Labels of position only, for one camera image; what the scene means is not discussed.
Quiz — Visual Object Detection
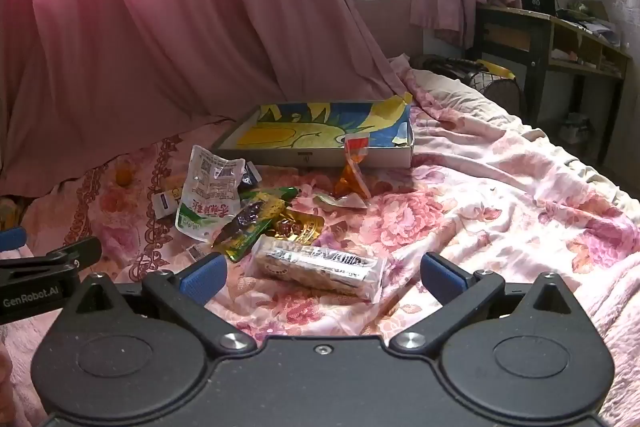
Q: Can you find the navy stick sachet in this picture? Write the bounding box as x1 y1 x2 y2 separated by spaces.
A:
152 191 177 220

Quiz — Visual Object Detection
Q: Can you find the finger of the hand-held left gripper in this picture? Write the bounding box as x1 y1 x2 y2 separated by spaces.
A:
0 237 103 325
0 227 27 254

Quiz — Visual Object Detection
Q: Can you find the pale green wrapper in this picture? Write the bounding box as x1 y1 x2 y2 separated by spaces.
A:
314 193 368 208

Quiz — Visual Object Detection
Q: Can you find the dark wire basket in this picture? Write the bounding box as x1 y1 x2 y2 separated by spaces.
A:
425 54 523 118

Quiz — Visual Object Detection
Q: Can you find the pile of papers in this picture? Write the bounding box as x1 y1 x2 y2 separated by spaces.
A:
555 0 621 45

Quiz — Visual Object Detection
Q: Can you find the yellow-green snack packet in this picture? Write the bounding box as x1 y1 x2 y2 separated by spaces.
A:
211 194 288 263

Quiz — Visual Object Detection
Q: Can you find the gold snack packet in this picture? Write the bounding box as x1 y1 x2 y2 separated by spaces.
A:
272 212 323 243

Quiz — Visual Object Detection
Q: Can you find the pink curtain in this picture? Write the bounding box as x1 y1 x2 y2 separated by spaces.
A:
0 0 401 198

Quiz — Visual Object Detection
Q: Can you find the pink floral blanket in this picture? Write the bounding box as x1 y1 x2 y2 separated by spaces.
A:
0 54 640 427

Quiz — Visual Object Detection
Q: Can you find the white and green pouch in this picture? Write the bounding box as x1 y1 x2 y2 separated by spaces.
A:
175 145 247 243

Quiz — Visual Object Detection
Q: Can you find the clear rice cracker pack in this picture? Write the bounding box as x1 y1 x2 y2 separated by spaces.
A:
250 234 388 305

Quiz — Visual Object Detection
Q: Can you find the green sausage stick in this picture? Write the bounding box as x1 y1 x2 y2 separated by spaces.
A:
239 187 300 202

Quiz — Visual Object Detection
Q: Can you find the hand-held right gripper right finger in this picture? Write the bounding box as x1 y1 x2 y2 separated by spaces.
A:
389 252 581 355

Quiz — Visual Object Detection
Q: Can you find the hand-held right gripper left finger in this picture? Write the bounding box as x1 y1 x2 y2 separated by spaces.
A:
65 252 258 355

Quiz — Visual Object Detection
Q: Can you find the orange snack bag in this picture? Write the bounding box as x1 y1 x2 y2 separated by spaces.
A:
334 133 372 200

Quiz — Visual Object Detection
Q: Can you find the printed cardboard box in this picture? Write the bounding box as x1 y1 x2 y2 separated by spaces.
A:
210 94 416 170

